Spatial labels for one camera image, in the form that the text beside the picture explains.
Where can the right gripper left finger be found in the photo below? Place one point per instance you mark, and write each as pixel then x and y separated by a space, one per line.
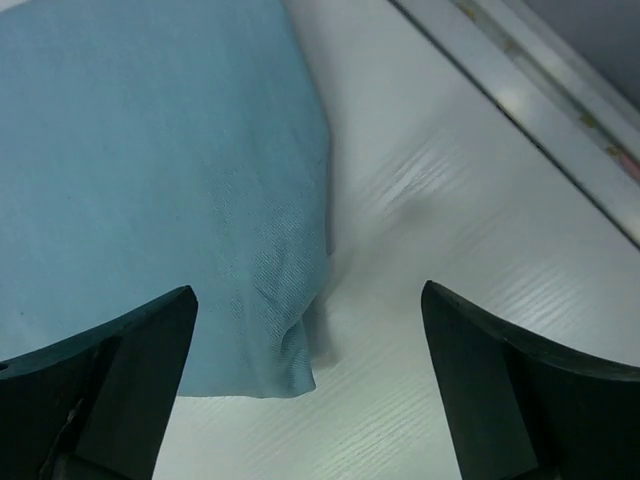
pixel 97 404

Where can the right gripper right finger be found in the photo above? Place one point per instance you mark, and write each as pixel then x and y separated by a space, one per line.
pixel 521 406

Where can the light blue cloth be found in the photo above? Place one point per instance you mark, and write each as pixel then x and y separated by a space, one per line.
pixel 147 145

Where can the aluminium table edge rail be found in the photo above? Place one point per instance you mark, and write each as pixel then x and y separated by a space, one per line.
pixel 558 100

